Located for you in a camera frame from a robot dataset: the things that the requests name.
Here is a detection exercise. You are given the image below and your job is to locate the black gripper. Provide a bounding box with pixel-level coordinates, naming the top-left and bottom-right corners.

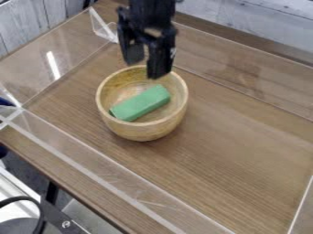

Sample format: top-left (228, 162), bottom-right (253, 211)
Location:
top-left (116, 0), bottom-right (178, 80)

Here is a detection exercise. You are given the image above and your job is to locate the green rectangular block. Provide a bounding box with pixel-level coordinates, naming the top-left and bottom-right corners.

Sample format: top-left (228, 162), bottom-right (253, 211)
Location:
top-left (108, 85), bottom-right (171, 122)

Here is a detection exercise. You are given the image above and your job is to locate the brown wooden bowl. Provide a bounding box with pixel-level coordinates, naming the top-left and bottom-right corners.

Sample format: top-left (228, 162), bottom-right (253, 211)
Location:
top-left (95, 65), bottom-right (189, 142)

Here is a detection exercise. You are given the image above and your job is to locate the black table leg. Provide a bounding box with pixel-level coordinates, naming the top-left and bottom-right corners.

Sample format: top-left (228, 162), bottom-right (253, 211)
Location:
top-left (46, 182), bottom-right (59, 205)

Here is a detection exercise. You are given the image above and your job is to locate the clear acrylic corner bracket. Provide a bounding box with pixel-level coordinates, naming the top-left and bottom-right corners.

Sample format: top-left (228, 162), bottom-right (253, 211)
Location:
top-left (88, 7), bottom-right (119, 44)

